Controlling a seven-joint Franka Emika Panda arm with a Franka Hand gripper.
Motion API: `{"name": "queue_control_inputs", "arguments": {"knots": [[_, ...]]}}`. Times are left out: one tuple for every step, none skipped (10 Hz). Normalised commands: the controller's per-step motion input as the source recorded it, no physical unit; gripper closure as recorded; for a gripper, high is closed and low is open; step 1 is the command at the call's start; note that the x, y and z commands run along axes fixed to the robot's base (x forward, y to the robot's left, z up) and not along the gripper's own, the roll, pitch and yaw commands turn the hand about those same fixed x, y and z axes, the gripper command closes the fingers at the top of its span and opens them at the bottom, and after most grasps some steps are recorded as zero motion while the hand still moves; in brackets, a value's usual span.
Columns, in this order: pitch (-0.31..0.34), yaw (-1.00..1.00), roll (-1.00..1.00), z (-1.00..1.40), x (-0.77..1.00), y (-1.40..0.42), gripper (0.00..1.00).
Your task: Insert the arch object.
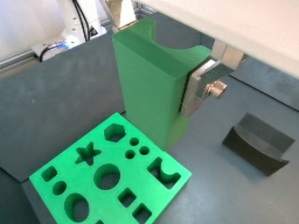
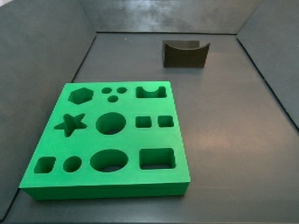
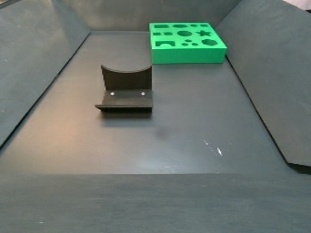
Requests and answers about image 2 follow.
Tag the dark arch block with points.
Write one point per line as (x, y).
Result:
(185, 53)

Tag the green shape sorter board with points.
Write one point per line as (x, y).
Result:
(111, 144)

